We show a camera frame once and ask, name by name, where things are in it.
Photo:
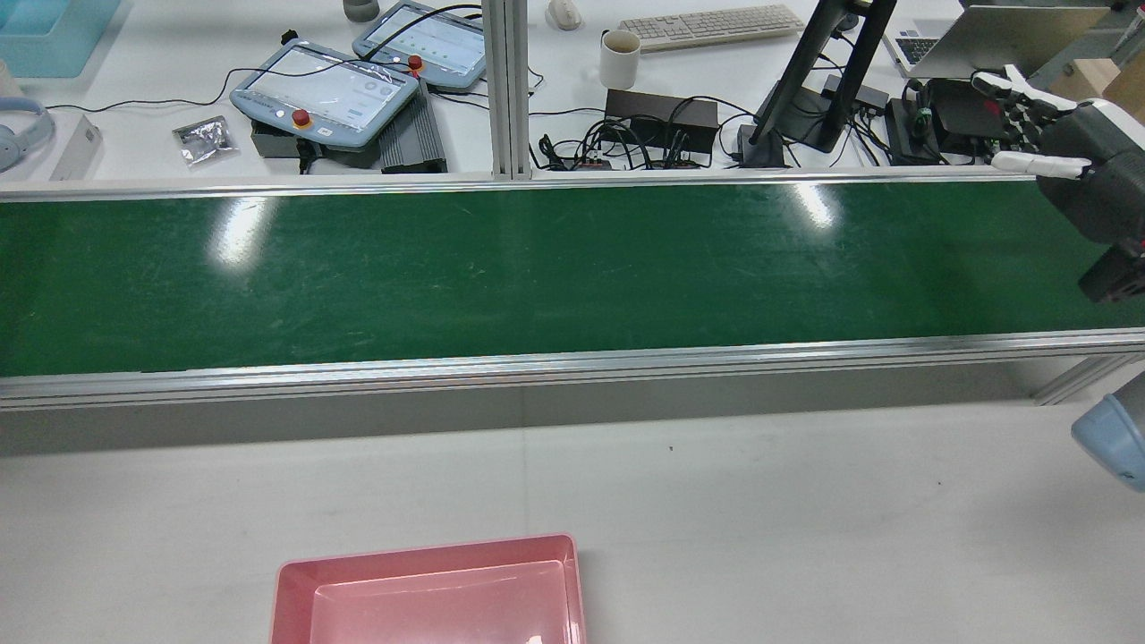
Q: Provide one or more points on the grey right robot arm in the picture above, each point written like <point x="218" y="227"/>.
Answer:
<point x="1118" y="438"/>

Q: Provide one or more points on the clear plastic parts bag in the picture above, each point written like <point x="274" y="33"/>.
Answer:
<point x="206" y="140"/>

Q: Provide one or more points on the small blue teach pendant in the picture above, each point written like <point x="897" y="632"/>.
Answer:
<point x="438" y="40"/>

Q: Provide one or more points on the white computer mouse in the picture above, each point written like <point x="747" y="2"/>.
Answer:
<point x="564" y="13"/>

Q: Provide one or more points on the black rectangular hub box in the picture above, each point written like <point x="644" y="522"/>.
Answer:
<point x="657" y="112"/>

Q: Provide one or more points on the black ridged power unit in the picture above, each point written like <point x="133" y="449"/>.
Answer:
<point x="411" y="134"/>

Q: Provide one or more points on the light blue plastic bin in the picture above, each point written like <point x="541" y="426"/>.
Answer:
<point x="54" y="36"/>

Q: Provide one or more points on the pink plastic box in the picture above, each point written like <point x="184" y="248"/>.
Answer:
<point x="429" y="599"/>

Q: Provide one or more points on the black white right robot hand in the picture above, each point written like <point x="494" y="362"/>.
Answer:
<point x="1100" y="170"/>

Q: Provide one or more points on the silver laptop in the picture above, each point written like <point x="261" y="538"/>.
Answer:
<point x="1011" y="40"/>

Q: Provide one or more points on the white keyboard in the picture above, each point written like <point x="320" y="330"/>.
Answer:
<point x="711" y="27"/>

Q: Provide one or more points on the dark grey metal box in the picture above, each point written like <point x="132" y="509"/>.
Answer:
<point x="277" y="143"/>

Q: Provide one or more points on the white mug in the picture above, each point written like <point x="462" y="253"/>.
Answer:
<point x="619" y="63"/>

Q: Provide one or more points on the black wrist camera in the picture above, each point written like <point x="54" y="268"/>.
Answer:
<point x="1114" y="275"/>

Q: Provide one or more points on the small white carton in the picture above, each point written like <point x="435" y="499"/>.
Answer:
<point x="76" y="148"/>

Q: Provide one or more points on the green conveyor belt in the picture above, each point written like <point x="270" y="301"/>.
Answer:
<point x="537" y="268"/>

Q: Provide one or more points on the wooden block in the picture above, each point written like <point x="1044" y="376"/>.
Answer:
<point x="1084" y="79"/>

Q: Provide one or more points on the black monitor stand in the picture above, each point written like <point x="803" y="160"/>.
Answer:
<point x="805" y="63"/>

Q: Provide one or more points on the aluminium profile post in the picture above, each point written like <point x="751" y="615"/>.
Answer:
<point x="506" y="89"/>

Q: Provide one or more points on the large blue teach pendant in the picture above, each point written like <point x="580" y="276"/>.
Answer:
<point x="322" y="89"/>

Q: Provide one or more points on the light blue headphones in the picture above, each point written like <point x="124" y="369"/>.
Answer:
<point x="22" y="134"/>

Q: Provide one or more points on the black electronics box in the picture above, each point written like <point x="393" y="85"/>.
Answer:
<point x="948" y="116"/>

